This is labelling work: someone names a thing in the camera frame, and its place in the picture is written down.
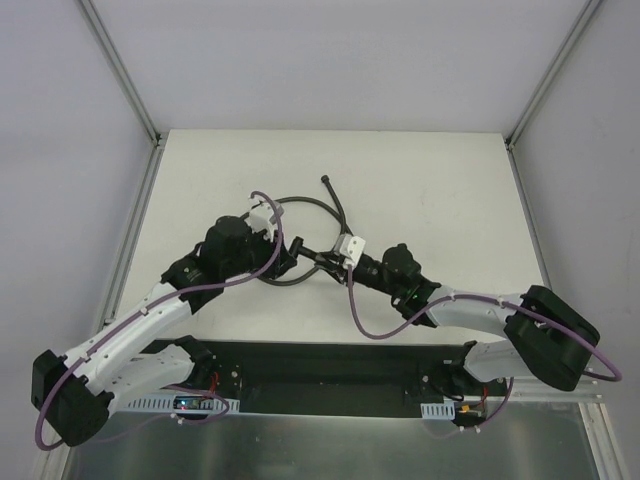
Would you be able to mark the white cable duct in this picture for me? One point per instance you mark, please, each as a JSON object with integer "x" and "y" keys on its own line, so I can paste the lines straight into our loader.
{"x": 438, "y": 411}
{"x": 181, "y": 403}

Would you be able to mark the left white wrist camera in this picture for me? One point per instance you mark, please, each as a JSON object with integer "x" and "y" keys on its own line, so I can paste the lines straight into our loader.
{"x": 262, "y": 218}

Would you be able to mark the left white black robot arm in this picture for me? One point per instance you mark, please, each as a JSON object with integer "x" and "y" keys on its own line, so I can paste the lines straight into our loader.
{"x": 77, "y": 392}

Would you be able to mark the right aluminium frame post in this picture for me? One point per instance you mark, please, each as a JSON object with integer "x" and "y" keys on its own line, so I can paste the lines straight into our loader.
{"x": 585, "y": 17}

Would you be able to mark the left white cable duct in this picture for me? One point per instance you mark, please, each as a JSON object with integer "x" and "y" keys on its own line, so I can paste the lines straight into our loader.
{"x": 181, "y": 403}

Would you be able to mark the aluminium frame post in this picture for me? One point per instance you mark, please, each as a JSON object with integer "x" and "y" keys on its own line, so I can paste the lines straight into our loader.
{"x": 116, "y": 64}
{"x": 585, "y": 17}

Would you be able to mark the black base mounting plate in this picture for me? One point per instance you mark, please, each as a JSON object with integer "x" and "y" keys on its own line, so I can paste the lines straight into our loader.
{"x": 352, "y": 380}

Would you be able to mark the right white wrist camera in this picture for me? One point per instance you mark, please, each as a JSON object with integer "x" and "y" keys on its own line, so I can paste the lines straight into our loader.
{"x": 349, "y": 249}

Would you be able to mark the right white cable duct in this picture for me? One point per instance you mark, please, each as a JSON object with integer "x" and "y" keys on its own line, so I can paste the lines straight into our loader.
{"x": 438, "y": 411}

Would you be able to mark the left aluminium frame post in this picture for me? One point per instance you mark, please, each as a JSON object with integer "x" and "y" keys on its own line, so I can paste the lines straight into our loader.
{"x": 116, "y": 64}

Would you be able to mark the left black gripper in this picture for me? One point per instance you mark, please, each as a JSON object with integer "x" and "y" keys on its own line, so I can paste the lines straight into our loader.
{"x": 288, "y": 253}

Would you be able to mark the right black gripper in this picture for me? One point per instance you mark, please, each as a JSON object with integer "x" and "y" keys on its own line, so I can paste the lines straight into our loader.
{"x": 341, "y": 268}

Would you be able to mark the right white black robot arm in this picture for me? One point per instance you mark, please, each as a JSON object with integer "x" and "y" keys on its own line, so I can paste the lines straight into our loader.
{"x": 537, "y": 333}

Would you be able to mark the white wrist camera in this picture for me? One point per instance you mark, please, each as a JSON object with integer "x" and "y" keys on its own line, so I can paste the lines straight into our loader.
{"x": 262, "y": 218}
{"x": 349, "y": 249}

